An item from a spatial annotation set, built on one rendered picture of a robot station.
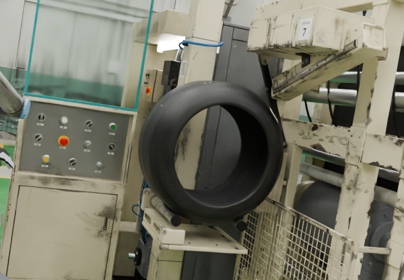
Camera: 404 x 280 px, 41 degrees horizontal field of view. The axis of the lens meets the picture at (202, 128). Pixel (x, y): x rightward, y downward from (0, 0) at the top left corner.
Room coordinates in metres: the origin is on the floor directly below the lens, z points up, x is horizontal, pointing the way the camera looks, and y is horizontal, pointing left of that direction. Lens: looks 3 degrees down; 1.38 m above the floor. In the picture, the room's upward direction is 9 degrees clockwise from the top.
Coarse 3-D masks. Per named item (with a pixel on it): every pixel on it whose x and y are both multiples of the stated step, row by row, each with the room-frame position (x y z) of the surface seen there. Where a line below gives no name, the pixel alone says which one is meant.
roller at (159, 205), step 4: (156, 196) 2.40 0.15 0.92; (152, 200) 2.38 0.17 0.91; (156, 200) 2.34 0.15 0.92; (160, 200) 2.33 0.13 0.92; (152, 204) 2.39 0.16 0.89; (156, 204) 2.31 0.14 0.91; (160, 204) 2.27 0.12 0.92; (164, 204) 2.25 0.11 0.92; (156, 208) 2.31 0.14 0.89; (160, 208) 2.24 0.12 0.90; (164, 208) 2.20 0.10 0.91; (168, 208) 2.19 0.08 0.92; (160, 212) 2.25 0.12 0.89; (164, 212) 2.18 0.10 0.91; (168, 212) 2.14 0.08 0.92; (172, 212) 2.13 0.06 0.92; (164, 216) 2.18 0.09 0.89; (168, 216) 2.12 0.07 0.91; (172, 216) 2.09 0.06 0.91; (176, 216) 2.08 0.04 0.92; (168, 220) 2.11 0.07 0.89; (172, 220) 2.08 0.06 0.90; (176, 220) 2.08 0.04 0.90; (180, 220) 2.09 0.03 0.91; (172, 224) 2.08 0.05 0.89; (176, 224) 2.08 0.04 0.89
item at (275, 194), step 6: (282, 168) 2.55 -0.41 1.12; (282, 174) 2.56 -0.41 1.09; (282, 180) 2.56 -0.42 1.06; (276, 186) 2.55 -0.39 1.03; (282, 186) 2.56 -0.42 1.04; (276, 192) 2.55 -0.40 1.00; (276, 198) 2.55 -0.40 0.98; (252, 210) 2.52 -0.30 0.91; (258, 210) 2.53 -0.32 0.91; (264, 210) 2.54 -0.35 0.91; (270, 210) 2.55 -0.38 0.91; (276, 210) 2.56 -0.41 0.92
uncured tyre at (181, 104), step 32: (192, 96) 2.07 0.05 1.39; (224, 96) 2.10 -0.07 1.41; (256, 96) 2.18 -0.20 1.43; (160, 128) 2.05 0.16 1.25; (256, 128) 2.42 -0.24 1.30; (160, 160) 2.03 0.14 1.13; (256, 160) 2.43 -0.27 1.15; (160, 192) 2.07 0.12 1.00; (192, 192) 2.37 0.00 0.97; (224, 192) 2.41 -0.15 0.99; (256, 192) 2.16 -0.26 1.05
